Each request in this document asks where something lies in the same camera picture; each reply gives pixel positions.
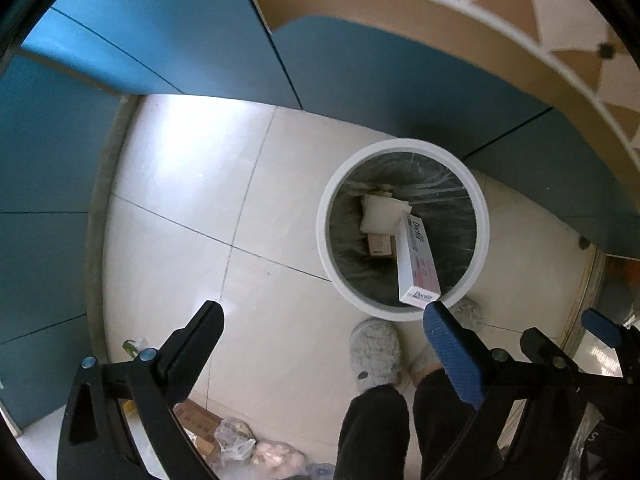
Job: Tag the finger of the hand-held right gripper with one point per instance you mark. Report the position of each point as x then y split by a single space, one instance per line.
542 345
600 325

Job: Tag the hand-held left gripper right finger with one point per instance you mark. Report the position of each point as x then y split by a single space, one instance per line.
452 350

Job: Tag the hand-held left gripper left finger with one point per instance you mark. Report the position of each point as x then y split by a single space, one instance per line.
195 345

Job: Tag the long white carton box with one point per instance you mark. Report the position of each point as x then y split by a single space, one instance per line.
417 260

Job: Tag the white round trash bin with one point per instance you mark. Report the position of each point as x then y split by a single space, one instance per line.
400 146

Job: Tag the metal door threshold track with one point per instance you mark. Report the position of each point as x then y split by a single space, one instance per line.
582 300

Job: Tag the frosted glass sliding door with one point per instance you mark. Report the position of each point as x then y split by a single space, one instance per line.
617 300

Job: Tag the grey fluffy slipper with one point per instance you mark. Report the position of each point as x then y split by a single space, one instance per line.
467 312
375 355

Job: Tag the green and clear wrapper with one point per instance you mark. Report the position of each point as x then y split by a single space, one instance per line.
134 347

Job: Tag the person's right leg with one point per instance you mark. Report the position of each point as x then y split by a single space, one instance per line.
440 425

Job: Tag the person's leg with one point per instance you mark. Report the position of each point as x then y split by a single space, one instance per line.
440 425
372 435

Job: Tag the flat cardboard box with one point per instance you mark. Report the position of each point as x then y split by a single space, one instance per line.
197 422

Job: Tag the clear crumpled plastic bag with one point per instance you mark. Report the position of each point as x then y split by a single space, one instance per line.
232 440

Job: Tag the person's left leg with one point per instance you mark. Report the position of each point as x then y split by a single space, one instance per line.
372 435

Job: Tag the small brown cardboard box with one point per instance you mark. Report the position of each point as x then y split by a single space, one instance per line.
380 245

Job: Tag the black plastic bin liner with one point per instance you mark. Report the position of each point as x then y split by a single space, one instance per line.
350 270

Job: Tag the bag of pale pink pieces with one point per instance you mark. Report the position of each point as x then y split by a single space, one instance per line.
277 460

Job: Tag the white paper envelope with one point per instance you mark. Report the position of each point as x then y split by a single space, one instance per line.
382 215

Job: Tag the blue tall cabinet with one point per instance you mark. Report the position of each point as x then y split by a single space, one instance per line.
45 210

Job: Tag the blue base cabinet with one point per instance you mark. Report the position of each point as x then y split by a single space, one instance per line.
400 70

